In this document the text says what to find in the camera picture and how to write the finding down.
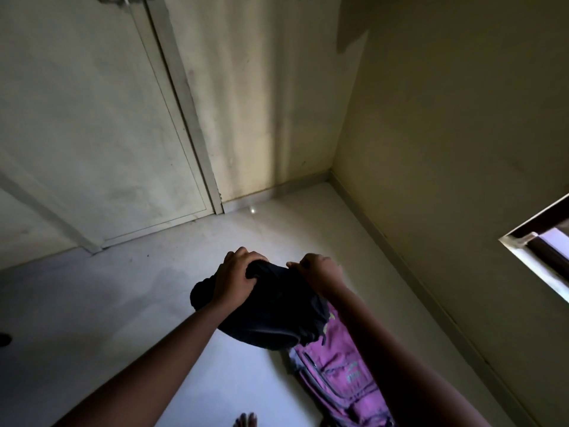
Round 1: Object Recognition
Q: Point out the person's left hand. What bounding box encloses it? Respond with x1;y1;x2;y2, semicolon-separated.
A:
210;247;269;312

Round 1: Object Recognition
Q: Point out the person's right hand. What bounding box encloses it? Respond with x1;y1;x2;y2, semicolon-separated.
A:
286;253;346;297

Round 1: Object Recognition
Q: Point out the black cloth garment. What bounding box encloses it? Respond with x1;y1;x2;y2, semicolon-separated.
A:
190;261;330;351

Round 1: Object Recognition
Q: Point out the person's right forearm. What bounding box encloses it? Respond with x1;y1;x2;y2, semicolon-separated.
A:
327;284;492;427

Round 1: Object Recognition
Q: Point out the person's left forearm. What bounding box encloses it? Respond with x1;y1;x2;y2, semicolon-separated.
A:
52;301;236;427

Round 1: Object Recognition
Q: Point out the pink backpack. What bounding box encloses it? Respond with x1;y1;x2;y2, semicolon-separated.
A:
284;302;396;427

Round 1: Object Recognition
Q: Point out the cream door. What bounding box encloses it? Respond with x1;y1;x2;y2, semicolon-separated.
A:
0;0;224;255

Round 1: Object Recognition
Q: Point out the white window frame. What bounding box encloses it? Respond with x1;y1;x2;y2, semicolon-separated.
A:
498;193;569;304

